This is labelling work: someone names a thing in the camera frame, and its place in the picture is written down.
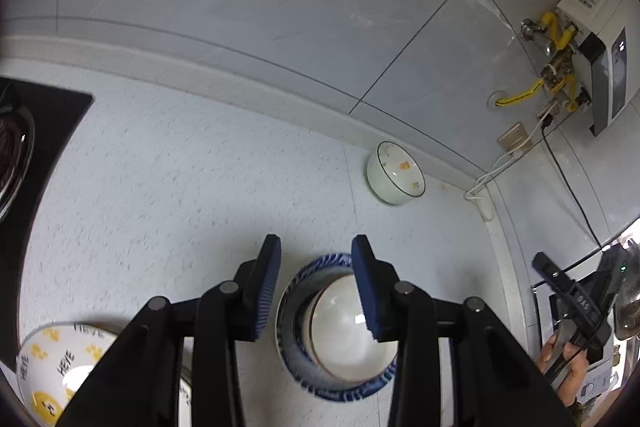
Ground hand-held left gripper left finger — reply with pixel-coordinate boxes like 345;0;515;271
57;234;282;427

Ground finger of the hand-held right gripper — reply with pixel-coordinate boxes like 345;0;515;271
532;251;577;297

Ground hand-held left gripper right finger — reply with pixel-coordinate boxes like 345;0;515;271
351;234;581;427

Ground blue patterned deep plate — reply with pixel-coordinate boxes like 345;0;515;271
276;252;401;403

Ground plain white bowl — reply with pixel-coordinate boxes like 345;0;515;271
300;272;401;383

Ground yellow leaf print bowl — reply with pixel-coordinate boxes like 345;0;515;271
366;141;426;206

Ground yellow bear print plate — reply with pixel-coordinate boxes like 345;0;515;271
15;322;194;427

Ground person's right hand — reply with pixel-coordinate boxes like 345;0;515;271
537;332;591;410

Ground metal pot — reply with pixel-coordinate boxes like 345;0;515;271
611;237;640;344

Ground metal water valve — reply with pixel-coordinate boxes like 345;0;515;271
520;19;555;54
562;87;592;114

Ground black glass gas stove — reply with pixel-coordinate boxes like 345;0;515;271
0;77;95;373

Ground white gas water heater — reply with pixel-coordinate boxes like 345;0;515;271
556;0;640;138

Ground black power cable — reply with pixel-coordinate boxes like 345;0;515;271
542;117;604;249

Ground white power cable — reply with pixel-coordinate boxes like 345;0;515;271
464;117;551;204

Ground beige wall socket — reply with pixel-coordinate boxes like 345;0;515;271
497;123;531;154

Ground white wall socket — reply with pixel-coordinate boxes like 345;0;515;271
536;103;558;128

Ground yellow gas hose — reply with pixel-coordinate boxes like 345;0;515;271
495;74;549;108

